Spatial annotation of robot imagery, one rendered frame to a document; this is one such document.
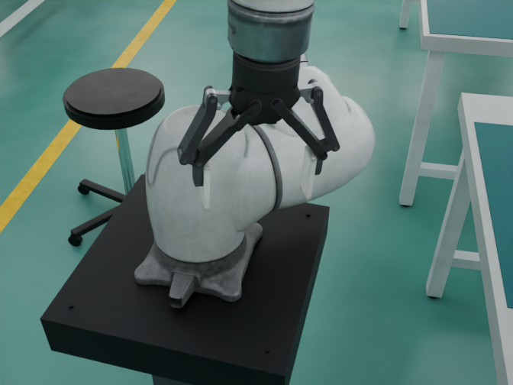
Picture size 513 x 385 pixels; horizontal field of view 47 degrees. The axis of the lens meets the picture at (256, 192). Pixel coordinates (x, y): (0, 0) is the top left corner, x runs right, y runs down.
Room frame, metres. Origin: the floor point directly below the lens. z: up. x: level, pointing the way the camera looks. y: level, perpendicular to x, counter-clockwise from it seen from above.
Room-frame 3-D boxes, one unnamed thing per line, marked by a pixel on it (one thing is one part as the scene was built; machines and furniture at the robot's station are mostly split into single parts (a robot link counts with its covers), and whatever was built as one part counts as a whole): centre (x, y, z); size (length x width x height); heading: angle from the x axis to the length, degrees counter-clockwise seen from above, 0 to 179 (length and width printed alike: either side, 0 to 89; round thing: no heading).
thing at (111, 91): (1.79, 0.48, 0.28); 0.54 x 0.49 x 0.56; 79
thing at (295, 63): (0.60, -0.01, 1.23); 0.08 x 0.07 x 0.09; 103
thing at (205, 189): (0.58, 0.06, 1.10); 0.03 x 0.01 x 0.07; 13
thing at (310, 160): (0.62, -0.07, 1.09); 0.03 x 0.01 x 0.07; 13
